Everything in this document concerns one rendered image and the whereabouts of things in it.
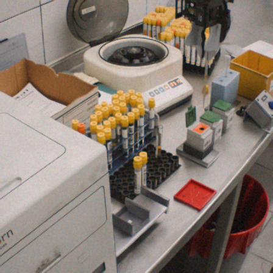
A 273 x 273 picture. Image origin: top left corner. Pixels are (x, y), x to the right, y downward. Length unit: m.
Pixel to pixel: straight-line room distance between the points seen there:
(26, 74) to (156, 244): 0.62
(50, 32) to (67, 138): 0.76
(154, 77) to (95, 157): 0.62
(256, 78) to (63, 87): 0.54
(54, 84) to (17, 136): 0.53
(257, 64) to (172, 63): 0.31
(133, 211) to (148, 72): 0.43
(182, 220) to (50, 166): 0.40
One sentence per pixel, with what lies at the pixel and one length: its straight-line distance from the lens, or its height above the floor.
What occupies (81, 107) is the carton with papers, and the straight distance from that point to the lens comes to 0.95.
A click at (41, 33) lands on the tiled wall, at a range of 1.27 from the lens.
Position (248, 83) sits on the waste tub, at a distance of 1.23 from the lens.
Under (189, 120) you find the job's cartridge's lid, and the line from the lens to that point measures 0.96.
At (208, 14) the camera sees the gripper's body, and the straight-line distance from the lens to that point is 0.75.
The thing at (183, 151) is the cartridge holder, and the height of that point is 0.89.
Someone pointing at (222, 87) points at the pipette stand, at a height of 0.97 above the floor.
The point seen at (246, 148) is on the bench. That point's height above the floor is 0.87.
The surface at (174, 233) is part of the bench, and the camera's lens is 0.83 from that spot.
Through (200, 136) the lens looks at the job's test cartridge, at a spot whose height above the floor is 0.95.
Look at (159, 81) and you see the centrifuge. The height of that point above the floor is 0.94.
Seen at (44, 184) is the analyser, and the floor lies 1.17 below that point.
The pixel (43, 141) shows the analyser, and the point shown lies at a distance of 0.56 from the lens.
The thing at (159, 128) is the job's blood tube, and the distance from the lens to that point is 0.91.
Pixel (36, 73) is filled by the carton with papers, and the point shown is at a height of 0.99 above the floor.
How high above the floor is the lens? 1.51
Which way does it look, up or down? 37 degrees down
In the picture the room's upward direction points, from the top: straight up
